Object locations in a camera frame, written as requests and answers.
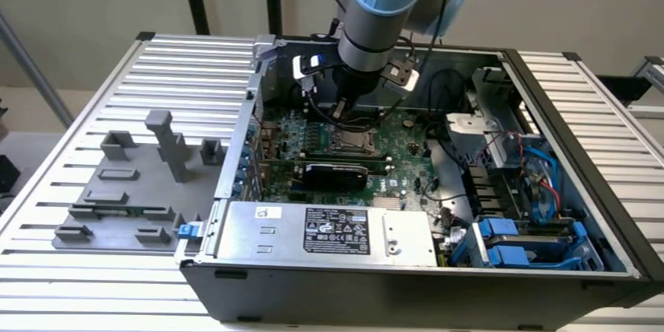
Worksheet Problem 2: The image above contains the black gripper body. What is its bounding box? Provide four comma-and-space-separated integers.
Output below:
331, 68, 386, 121

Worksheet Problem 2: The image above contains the CPU socket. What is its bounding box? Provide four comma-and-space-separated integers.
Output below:
320, 129, 376, 155

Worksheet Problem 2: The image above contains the green motherboard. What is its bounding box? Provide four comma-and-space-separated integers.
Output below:
252, 107, 443, 209

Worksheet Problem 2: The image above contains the black graphics card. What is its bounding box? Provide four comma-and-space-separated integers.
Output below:
299, 162, 372, 190

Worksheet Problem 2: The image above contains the metal drive cage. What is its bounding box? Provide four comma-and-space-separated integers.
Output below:
444, 111, 542, 170

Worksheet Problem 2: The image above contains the silver power supply unit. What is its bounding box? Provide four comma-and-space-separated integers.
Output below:
214, 201, 438, 267

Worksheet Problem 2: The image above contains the grey parts rack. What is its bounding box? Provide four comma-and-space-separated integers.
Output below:
54, 110, 231, 250

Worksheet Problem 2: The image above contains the blue case latch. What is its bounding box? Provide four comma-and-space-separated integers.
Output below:
176, 222, 203, 240

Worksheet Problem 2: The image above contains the blue disk bay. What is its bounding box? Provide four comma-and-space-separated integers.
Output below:
450, 215, 607, 271

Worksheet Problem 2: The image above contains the green RAM stick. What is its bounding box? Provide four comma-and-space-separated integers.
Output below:
92, 207, 168, 218

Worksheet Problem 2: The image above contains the black open PC case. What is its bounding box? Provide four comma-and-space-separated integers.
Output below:
178, 35, 654, 328

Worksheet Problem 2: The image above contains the grey metal pole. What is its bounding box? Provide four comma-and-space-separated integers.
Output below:
0, 11, 75, 128

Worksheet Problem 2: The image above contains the white black wrist camera box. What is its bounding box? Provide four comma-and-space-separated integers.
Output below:
291, 53, 334, 81
380, 60, 422, 93

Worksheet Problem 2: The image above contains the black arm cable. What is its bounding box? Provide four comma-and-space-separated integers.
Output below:
418, 0, 455, 72

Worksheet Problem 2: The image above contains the red wire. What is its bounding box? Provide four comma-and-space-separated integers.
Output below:
484, 133, 563, 201

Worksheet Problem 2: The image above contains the blue data wire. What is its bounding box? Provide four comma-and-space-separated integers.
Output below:
522, 145, 564, 216

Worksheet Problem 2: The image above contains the aluminium frame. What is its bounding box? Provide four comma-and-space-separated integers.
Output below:
624, 55, 664, 117

